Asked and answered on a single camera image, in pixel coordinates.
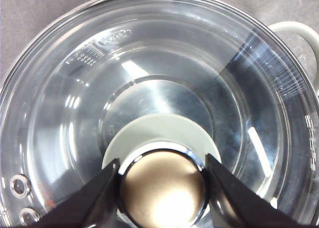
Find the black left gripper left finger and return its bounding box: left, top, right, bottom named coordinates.
left=15, top=159, right=120, bottom=228

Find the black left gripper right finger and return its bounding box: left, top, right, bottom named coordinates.
left=205, top=155, right=317, bottom=228

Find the glass steamer lid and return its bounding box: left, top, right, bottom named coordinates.
left=0, top=0, right=319, bottom=228

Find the green electric steamer pot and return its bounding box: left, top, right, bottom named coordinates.
left=269, top=21, right=319, bottom=95

